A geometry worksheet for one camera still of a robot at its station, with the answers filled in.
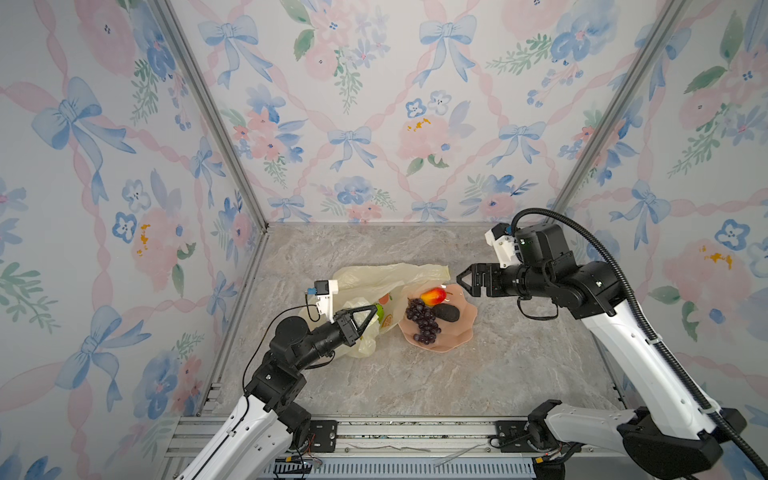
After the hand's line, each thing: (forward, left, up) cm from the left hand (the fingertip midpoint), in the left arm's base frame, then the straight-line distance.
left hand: (377, 309), depth 65 cm
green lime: (+13, 0, -25) cm, 28 cm away
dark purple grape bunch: (+10, -14, -24) cm, 30 cm away
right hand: (+7, -21, +3) cm, 22 cm away
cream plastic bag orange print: (+18, +5, -19) cm, 27 cm away
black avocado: (+13, -20, -25) cm, 35 cm away
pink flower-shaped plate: (+7, -22, -27) cm, 35 cm away
